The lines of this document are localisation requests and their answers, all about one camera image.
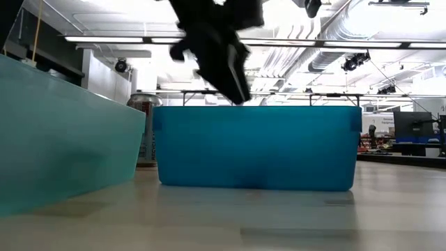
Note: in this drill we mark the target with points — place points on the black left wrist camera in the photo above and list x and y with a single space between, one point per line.
251 14

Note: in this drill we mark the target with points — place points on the black rail with light strips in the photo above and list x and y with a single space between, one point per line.
104 39

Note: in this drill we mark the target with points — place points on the black desk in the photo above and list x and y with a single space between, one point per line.
418 150

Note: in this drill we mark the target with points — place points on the thin rail with light strips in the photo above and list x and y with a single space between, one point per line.
167 91

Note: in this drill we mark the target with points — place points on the white printed sign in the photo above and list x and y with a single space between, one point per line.
383 120

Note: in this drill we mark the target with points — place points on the silver ventilation duct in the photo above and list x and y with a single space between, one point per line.
325 61

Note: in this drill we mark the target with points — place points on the large black monitor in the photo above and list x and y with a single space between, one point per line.
413 125

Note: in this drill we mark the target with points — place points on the teal green plastic bin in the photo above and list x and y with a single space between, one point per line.
62 146

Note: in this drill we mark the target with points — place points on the black ceiling spotlight cluster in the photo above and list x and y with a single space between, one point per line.
353 62

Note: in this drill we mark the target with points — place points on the black ceiling track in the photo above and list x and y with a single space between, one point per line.
397 3

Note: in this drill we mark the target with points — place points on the silver drink can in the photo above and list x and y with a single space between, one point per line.
148 139

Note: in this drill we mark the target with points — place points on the blue plastic bin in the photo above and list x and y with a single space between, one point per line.
258 150

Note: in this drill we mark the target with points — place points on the black bracket frame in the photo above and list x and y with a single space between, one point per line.
334 94
195 92

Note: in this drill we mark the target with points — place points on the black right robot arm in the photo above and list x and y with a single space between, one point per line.
312 7

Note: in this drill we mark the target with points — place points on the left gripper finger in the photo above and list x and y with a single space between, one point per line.
242 76
219 76

